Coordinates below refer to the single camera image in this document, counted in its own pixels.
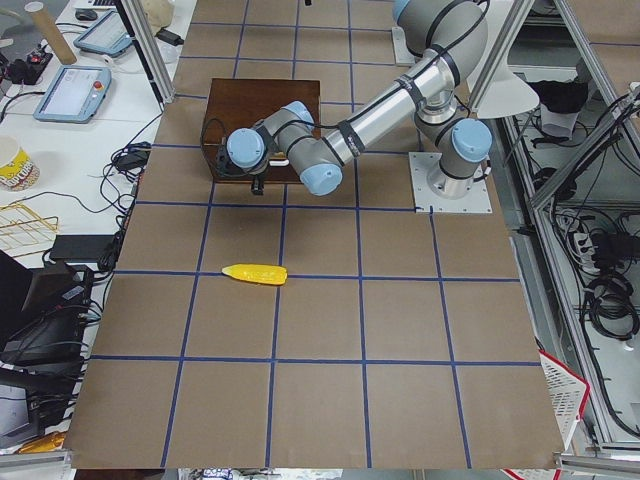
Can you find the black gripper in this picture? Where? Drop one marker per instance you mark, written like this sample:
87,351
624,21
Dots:
257,185

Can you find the wooden drawer with white handle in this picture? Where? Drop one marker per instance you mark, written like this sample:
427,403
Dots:
276,168

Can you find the yellow plastic corn cob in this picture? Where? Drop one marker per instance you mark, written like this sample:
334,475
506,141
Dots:
261,274

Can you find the dark wooden drawer cabinet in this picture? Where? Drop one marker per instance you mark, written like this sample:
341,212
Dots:
238,103

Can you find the black power adapter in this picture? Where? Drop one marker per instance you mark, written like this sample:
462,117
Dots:
169,37

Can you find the blue teach pendant near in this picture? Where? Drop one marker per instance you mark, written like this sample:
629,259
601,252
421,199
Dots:
74,95

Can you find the blue teach pendant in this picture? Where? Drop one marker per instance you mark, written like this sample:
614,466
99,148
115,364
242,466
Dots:
74,95
106,36

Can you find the blue teach pendant far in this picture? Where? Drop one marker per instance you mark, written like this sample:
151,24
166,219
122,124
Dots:
106,36

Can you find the yellow popcorn paper cup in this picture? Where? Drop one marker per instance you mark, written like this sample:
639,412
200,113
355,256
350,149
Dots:
18,171

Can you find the cardboard tube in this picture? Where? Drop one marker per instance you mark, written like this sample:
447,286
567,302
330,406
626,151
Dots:
50,32

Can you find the white red plastic basket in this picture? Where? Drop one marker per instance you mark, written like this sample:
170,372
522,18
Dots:
569,394

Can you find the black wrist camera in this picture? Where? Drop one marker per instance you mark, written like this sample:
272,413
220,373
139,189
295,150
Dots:
223,164

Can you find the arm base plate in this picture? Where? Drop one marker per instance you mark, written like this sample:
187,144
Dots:
402,56
435,192

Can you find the aluminium frame post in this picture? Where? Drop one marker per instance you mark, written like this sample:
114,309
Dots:
134,19

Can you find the gold wire rack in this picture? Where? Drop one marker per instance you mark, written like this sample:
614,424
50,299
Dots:
24,232

